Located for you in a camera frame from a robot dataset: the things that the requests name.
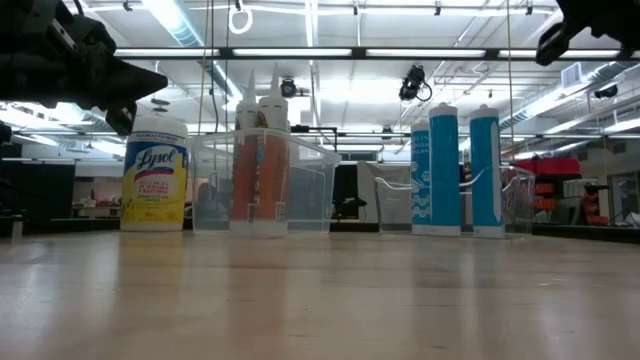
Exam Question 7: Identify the black overhead camera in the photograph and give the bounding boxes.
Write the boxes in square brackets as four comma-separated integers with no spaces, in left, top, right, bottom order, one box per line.
[397,63,434,103]

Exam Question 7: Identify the clear plastic bin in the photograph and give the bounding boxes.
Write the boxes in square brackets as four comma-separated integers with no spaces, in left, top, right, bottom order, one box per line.
[373,164,537,237]
[188,127,343,237]

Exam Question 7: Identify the black curtain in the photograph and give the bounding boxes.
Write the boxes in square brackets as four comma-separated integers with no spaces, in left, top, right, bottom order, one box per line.
[331,163,370,222]

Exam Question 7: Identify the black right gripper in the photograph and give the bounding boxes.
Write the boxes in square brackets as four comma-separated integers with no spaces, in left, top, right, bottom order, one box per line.
[534,0,640,67]

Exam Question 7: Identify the blue silicone tube white cap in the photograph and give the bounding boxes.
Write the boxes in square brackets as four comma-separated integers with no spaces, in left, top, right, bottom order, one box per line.
[409,119,432,236]
[468,103,506,239]
[428,101,463,238]

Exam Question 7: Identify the small black mounted camera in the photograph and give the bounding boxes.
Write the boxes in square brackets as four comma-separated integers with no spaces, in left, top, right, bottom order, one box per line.
[279,76,300,100]

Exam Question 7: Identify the yellow Lysol wipes canister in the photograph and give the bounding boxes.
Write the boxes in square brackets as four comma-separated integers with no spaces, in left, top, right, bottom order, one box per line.
[120,115,190,233]

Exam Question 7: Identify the white hanging ring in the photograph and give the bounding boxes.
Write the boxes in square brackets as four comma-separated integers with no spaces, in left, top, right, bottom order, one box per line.
[227,3,255,36]

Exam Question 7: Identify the black aluminium rig frame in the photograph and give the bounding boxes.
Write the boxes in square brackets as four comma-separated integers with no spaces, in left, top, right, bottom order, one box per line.
[113,46,640,140]

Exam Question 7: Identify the white sealant tube orange label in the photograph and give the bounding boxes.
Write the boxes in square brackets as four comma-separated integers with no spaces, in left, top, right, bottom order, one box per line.
[257,62,291,238]
[231,68,262,237]

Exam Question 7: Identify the shelf with red bins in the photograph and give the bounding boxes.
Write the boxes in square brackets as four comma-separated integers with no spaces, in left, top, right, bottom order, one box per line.
[514,156,611,226]

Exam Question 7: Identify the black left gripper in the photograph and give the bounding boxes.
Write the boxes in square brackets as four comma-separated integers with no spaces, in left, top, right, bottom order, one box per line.
[0,0,170,137]

